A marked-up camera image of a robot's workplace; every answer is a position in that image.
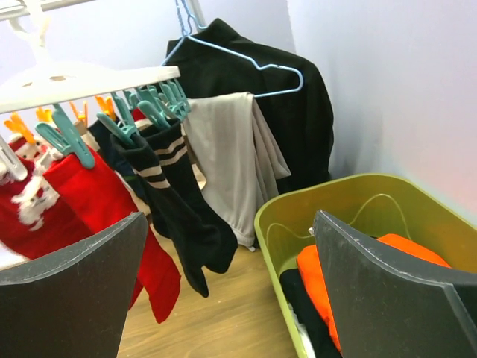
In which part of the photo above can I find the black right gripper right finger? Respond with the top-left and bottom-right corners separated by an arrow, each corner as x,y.
313,210 -> 476,357

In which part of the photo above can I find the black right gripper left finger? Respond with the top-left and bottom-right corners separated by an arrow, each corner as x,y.
1,213 -> 148,357

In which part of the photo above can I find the red black santa sock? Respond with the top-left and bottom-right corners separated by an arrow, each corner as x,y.
43,153 -> 181,324

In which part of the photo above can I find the black striped sock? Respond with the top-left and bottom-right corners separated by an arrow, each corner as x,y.
140,119 -> 238,274
111,135 -> 220,298

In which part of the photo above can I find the white clothes peg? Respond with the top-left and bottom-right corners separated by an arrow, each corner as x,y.
0,137 -> 28,181

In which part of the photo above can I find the teal clothes peg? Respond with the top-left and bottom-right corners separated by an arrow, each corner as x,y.
95,92 -> 139,148
135,87 -> 171,130
35,104 -> 95,169

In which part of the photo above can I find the white round sock hanger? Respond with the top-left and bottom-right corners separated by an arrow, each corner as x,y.
1,1 -> 180,113

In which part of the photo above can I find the black cloth in bin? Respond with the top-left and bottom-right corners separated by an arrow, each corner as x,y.
279,268 -> 341,357

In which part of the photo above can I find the orange cloth in bin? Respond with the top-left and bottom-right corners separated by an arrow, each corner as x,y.
297,233 -> 450,353

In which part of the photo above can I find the green plastic bin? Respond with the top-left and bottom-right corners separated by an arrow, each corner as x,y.
255,174 -> 476,357

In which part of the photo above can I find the navy santa sock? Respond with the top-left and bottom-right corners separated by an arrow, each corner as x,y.
89,120 -> 151,215

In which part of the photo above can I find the black hanging garment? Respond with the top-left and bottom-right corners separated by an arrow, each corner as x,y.
163,17 -> 335,195

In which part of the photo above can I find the grey hanging garment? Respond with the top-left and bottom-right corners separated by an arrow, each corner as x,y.
183,92 -> 291,248

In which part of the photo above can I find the light blue wire hanger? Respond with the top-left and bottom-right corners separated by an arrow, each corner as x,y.
159,0 -> 305,100

